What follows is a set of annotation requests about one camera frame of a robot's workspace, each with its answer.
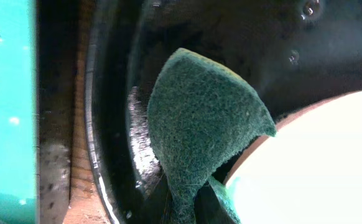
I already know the green yellow sponge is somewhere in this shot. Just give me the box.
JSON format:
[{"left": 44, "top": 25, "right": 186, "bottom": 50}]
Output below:
[{"left": 147, "top": 48, "right": 276, "bottom": 223}]

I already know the white stained plate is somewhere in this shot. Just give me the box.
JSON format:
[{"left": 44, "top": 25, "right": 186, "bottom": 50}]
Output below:
[{"left": 226, "top": 91, "right": 362, "bottom": 224}]

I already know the round black tray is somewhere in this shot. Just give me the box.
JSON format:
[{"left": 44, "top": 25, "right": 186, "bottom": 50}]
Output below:
[{"left": 85, "top": 0, "right": 362, "bottom": 223}]

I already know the green rectangular water tray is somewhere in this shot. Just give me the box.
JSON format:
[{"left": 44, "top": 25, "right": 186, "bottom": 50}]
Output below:
[{"left": 0, "top": 0, "right": 73, "bottom": 224}]

